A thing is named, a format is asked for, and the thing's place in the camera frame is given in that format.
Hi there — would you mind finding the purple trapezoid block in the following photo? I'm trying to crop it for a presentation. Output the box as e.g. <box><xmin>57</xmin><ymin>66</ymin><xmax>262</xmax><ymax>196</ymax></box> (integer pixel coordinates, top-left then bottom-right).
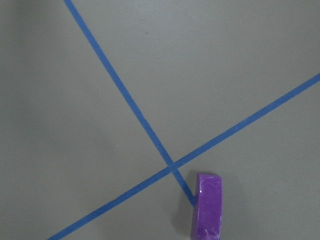
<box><xmin>190</xmin><ymin>172</ymin><xmax>223</xmax><ymax>240</ymax></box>

